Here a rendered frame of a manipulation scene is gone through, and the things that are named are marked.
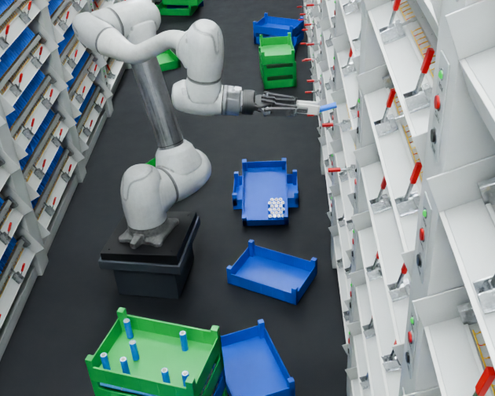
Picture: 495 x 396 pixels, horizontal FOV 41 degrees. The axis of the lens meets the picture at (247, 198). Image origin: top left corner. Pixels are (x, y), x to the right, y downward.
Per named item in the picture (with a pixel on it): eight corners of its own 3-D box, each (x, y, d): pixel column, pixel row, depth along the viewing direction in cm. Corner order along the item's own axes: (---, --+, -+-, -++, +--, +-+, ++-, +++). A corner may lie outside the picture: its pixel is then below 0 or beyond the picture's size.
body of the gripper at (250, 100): (242, 96, 195) (273, 99, 196) (243, 84, 202) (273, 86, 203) (240, 119, 200) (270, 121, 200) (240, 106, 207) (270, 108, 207)
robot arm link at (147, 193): (117, 221, 253) (105, 171, 242) (154, 201, 264) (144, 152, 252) (143, 236, 243) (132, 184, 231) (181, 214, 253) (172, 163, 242)
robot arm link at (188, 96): (220, 123, 200) (223, 86, 192) (169, 119, 199) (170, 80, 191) (222, 105, 208) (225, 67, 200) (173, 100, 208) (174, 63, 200)
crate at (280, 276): (227, 283, 262) (225, 268, 258) (251, 254, 277) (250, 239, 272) (296, 306, 250) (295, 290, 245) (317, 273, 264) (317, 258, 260)
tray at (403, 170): (419, 299, 98) (390, 232, 91) (370, 111, 148) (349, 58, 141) (560, 257, 93) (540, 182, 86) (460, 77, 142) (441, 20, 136)
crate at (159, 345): (89, 380, 175) (84, 360, 170) (124, 326, 190) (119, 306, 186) (195, 405, 166) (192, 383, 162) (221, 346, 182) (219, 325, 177)
